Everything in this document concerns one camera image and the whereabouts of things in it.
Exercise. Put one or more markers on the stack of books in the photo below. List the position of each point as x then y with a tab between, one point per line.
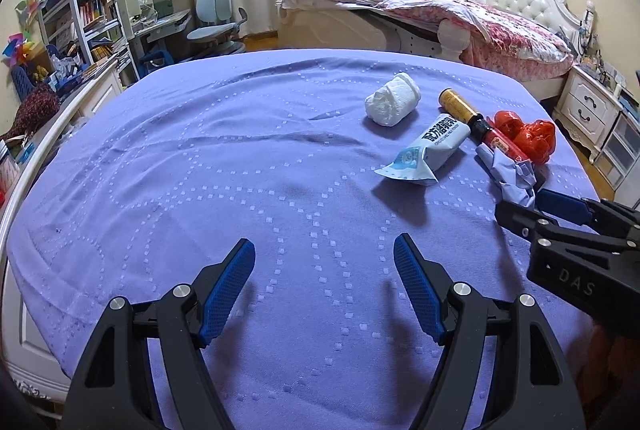
630	97

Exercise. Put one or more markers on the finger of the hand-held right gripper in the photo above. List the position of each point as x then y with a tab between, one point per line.
517	217
565	206

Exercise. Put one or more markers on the clear plastic drawer unit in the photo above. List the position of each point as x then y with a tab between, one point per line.
622	144

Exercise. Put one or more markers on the white nightstand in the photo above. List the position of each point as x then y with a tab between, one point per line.
585	102

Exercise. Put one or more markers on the pale blue desk chair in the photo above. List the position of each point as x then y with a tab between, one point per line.
215	19

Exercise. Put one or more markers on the maroon fuzzy cloth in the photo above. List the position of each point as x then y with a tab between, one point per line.
32	109

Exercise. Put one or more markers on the white tissue wad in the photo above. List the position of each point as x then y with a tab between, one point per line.
392	99

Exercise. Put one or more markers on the white blue powder sachet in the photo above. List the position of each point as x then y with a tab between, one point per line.
430	144

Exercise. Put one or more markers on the red plastic wrapper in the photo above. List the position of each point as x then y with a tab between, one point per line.
532	137

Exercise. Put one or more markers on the pink floral quilt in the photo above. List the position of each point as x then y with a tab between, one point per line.
500	24

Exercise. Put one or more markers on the purple dotted tablecloth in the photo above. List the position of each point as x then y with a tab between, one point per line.
200	159

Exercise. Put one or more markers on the colourful pinwheel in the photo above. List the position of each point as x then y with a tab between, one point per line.
27	4
20	47

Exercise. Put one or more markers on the white desktop appliance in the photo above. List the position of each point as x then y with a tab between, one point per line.
132	7

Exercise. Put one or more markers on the grey study desk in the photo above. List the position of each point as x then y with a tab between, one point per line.
160	22

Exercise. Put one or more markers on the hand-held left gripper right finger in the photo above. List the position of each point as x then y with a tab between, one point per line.
417	285

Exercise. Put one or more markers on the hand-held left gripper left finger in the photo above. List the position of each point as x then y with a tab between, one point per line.
227	280

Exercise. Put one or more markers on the blue plastic stool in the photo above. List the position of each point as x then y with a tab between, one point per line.
156	62

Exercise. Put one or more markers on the blue plastic basket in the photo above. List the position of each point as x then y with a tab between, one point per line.
25	82

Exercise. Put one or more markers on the lavender paper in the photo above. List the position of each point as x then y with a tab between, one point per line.
505	169

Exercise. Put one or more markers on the cluster of small bottles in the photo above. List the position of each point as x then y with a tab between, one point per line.
600	64

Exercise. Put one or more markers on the yellow black red tube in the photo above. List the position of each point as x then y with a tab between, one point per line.
455	105

